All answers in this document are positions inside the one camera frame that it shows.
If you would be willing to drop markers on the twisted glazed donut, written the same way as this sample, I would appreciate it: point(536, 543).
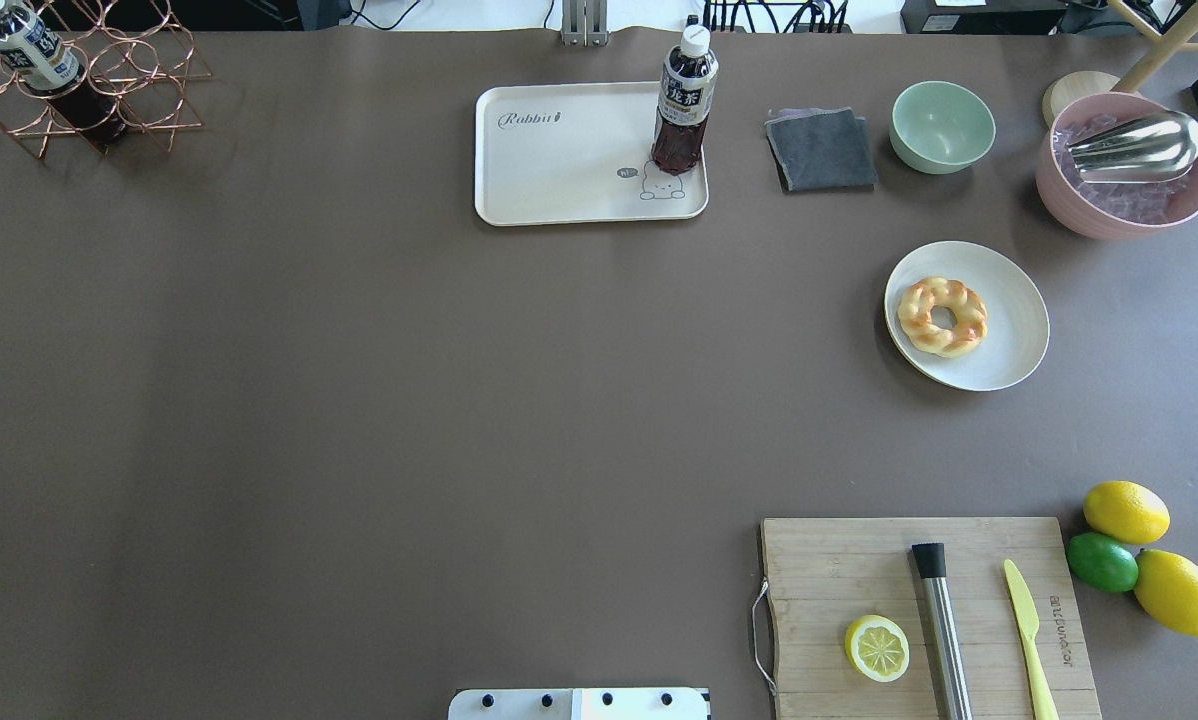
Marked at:
point(943, 316)

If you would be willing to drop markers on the cream rabbit serving tray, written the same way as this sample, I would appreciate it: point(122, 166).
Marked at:
point(558, 154)

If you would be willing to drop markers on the tea bottle on tray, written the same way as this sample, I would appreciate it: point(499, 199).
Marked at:
point(687, 86)

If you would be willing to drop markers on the folded grey cloth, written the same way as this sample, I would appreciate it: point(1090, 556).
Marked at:
point(820, 149)

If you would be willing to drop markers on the wooden cutting board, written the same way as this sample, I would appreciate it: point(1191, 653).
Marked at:
point(824, 573)

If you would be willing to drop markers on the steel muddler black tip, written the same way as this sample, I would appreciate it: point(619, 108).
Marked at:
point(953, 689)

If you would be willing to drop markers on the half lemon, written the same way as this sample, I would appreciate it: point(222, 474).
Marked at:
point(877, 648)

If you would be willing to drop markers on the mint green bowl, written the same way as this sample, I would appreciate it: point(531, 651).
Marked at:
point(939, 128)

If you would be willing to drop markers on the white round plate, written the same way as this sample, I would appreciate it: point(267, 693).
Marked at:
point(1019, 327)

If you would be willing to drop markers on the pink bowl with ice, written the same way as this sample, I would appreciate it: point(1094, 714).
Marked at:
point(1104, 211)

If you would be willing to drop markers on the green lime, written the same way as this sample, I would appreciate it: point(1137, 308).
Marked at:
point(1102, 562)

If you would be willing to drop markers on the whole lemon upper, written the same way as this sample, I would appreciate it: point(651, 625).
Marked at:
point(1126, 511)

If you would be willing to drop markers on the whole lemon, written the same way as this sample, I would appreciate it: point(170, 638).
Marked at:
point(1126, 511)
point(1167, 589)

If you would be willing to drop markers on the yellow plastic knife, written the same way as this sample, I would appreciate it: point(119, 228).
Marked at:
point(1028, 622)

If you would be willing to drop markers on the metal ice scoop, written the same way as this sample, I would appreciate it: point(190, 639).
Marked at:
point(1159, 147)

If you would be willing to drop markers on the whole lemon lower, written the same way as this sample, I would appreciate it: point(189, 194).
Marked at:
point(1167, 589)

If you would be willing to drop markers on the tea bottle in rack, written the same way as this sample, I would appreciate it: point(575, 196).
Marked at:
point(53, 71)

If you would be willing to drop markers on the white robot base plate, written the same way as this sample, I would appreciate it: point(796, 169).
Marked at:
point(645, 702)

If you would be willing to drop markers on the copper wire bottle rack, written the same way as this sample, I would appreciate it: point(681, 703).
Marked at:
point(135, 54)

